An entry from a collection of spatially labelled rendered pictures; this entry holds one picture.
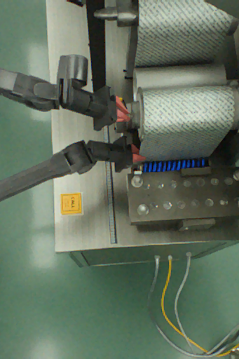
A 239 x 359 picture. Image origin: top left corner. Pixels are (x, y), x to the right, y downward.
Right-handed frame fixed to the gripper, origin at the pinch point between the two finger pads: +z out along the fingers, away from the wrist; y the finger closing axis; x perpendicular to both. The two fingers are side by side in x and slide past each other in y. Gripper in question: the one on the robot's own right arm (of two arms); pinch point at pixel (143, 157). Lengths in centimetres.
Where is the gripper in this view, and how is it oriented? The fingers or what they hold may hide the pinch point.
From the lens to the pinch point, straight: 124.0
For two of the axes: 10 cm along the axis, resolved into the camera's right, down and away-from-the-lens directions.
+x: 5.3, -2.7, -8.0
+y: 0.8, 9.6, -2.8
